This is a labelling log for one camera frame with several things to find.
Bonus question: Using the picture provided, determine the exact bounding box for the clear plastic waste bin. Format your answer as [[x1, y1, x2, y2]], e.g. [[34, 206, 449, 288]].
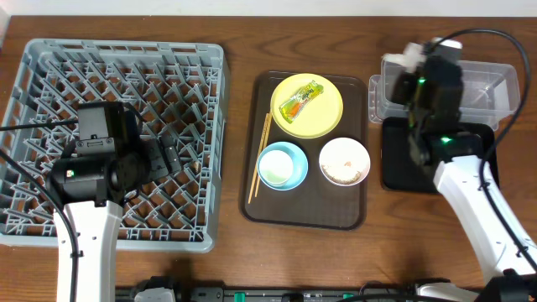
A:
[[368, 60, 520, 131]]

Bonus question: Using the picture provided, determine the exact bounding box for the black plastic waste tray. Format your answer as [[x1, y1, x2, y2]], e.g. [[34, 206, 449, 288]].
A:
[[381, 117, 500, 195]]

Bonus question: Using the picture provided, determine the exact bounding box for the grey plastic dish rack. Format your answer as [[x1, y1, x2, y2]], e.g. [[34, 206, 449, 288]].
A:
[[1, 39, 230, 253]]

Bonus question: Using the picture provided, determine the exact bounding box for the light blue saucer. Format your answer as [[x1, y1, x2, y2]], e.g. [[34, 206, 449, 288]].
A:
[[261, 142, 309, 190]]

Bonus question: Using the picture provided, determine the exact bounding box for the white pink bowl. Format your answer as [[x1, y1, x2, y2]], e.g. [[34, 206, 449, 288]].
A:
[[318, 138, 371, 186]]

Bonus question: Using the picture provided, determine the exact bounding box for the yellow round plate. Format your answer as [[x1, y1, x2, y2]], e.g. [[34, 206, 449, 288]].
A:
[[269, 73, 344, 139]]

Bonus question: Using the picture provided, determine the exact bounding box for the left wooden chopstick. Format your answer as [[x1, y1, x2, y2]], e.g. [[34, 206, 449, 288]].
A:
[[248, 112, 271, 204]]

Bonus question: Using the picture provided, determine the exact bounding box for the right wooden chopstick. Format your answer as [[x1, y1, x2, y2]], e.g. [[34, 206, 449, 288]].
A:
[[254, 112, 273, 198]]

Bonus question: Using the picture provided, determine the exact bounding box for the wooden chopstick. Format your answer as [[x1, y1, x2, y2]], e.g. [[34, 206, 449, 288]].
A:
[[254, 112, 273, 198], [248, 112, 271, 204]]

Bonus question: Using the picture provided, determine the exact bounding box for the dark brown serving tray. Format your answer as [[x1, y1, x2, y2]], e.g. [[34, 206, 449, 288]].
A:
[[239, 71, 368, 231]]

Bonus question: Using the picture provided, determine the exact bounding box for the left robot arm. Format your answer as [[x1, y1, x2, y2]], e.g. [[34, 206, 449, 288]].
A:
[[46, 138, 181, 301]]

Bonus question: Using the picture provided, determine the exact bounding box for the white paper napkin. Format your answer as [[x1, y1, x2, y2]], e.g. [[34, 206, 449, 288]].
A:
[[383, 43, 425, 73]]

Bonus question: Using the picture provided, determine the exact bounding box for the green orange snack wrapper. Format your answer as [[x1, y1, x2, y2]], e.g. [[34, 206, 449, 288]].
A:
[[279, 81, 324, 123]]

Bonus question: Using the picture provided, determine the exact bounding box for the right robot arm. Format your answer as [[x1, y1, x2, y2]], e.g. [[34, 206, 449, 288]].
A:
[[383, 44, 536, 280]]

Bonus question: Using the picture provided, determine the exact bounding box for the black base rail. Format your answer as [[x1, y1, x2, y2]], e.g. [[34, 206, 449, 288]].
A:
[[116, 276, 408, 302]]

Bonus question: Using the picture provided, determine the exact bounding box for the white small cup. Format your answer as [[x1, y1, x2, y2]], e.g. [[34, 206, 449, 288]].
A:
[[260, 149, 294, 187]]

